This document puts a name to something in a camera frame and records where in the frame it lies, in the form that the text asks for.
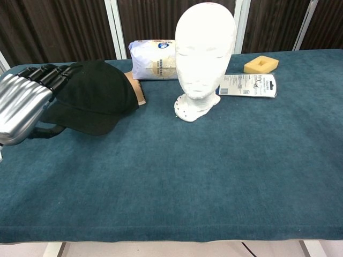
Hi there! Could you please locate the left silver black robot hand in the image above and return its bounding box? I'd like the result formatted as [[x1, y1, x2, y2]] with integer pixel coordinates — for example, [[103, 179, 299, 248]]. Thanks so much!
[[0, 64, 78, 147]]

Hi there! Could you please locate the black baseball cap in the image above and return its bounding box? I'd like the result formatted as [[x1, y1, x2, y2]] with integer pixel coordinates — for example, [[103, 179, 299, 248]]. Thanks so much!
[[40, 59, 140, 136]]

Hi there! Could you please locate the brown kraft spiral notebook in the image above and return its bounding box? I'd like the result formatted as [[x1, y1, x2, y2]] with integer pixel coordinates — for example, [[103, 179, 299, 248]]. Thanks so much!
[[124, 71, 147, 105]]

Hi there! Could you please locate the white tissue pack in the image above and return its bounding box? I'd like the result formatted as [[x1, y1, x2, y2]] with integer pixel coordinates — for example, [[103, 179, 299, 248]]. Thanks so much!
[[128, 39, 179, 81]]

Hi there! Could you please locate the white table leg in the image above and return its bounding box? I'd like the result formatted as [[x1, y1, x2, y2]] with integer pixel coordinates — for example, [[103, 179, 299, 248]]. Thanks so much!
[[298, 240, 323, 257], [42, 241, 66, 257]]

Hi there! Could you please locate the teal table cloth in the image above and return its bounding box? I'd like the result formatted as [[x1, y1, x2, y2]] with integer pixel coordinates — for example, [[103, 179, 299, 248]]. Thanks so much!
[[0, 48, 343, 245]]

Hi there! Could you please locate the white foam mannequin head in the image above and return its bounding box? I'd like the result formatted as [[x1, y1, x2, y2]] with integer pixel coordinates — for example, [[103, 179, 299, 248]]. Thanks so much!
[[173, 3, 237, 124]]

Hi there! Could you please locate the white blister card package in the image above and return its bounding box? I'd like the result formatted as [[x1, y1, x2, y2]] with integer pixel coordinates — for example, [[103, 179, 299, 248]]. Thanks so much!
[[218, 73, 278, 99]]

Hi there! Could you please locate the yellow sponge with square hole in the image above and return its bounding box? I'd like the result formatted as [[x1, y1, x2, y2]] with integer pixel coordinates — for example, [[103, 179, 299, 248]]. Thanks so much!
[[243, 55, 280, 74]]

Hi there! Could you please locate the white partition post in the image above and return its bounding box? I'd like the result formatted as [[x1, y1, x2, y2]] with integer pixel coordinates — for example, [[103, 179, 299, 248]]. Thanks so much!
[[293, 0, 317, 51], [233, 0, 251, 55], [104, 0, 128, 60], [0, 50, 11, 73]]

